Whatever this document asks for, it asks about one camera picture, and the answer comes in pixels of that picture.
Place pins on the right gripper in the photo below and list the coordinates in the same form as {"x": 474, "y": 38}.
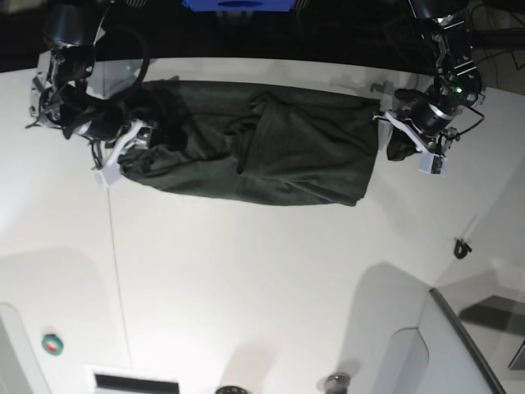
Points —
{"x": 110, "y": 132}

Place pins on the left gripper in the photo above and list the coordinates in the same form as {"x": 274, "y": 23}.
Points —
{"x": 422, "y": 125}

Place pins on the dark green t-shirt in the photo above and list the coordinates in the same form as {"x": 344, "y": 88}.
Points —
{"x": 262, "y": 144}

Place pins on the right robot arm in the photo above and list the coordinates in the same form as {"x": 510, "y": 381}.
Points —
{"x": 59, "y": 97}

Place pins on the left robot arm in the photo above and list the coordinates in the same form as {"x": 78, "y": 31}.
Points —
{"x": 444, "y": 33}

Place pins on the black clip on table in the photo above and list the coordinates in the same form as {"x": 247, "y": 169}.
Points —
{"x": 461, "y": 248}

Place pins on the grey round knob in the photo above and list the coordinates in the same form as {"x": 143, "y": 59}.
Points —
{"x": 337, "y": 383}

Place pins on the black round dial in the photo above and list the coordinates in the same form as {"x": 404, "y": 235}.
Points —
{"x": 231, "y": 390}

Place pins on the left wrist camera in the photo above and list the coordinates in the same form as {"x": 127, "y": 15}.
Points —
{"x": 433, "y": 164}

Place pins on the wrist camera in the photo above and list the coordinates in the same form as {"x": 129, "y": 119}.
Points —
{"x": 433, "y": 164}
{"x": 107, "y": 176}

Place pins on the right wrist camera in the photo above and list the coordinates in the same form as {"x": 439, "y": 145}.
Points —
{"x": 107, "y": 176}

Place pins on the blue mount plate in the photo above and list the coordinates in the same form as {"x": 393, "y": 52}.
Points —
{"x": 239, "y": 5}

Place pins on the black cable bundle background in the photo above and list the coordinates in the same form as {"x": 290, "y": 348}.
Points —
{"x": 498, "y": 41}

